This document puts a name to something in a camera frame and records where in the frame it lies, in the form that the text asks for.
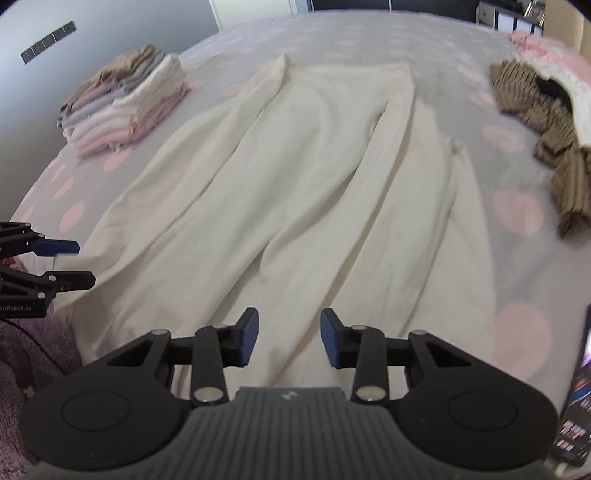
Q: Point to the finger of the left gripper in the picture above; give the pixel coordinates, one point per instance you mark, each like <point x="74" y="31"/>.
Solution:
<point x="45" y="247"/>
<point x="65" y="281"/>

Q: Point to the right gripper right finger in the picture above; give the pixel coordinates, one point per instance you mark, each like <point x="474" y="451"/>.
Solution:
<point x="361" y="348"/>

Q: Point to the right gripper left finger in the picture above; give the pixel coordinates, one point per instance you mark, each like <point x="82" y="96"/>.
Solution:
<point x="217" y="348"/>

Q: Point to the cream white long-sleeve shirt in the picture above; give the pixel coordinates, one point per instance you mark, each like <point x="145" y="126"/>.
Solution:
<point x="315" y="187"/>

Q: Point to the purple fleece sleeve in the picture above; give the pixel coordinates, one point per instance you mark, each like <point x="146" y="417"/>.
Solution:
<point x="34" y="353"/>

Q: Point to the folded pink garment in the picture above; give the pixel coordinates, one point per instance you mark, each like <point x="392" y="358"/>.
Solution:
<point x="115" y="133"/>

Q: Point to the folded grey garment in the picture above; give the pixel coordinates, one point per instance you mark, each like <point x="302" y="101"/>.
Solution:
<point x="106" y="99"/>

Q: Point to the grey pink-dotted bed cover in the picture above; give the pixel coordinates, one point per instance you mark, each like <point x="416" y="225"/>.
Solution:
<point x="542" y="282"/>

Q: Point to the folded beige garment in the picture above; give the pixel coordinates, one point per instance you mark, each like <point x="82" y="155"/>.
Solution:
<point x="125" y="70"/>

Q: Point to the folded white garment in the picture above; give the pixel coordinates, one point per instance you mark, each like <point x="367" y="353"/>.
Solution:
<point x="165" y="80"/>

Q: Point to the black smartphone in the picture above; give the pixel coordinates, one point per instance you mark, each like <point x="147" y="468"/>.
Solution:
<point x="572" y="445"/>

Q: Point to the white room door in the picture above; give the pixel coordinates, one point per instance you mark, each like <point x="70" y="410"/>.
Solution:
<point x="231" y="13"/>

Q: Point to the brown striped garment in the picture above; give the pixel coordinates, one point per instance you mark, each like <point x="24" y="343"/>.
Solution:
<point x="545" y="107"/>

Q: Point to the white printed garment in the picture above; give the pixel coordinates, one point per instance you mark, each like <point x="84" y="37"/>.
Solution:
<point x="577" y="90"/>

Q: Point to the pink pillow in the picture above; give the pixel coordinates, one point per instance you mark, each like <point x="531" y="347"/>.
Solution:
<point x="553" y="59"/>

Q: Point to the white bedside cabinet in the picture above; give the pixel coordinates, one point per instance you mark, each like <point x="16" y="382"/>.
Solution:
<point x="506" y="16"/>

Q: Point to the beige padded headboard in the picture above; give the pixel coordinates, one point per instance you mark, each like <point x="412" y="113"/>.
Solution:
<point x="564" y="23"/>

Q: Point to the grey wall switch panel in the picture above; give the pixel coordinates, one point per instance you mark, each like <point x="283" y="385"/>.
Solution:
<point x="47" y="41"/>

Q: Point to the picture frame on cabinet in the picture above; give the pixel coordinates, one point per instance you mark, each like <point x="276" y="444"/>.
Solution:
<point x="535" y="12"/>

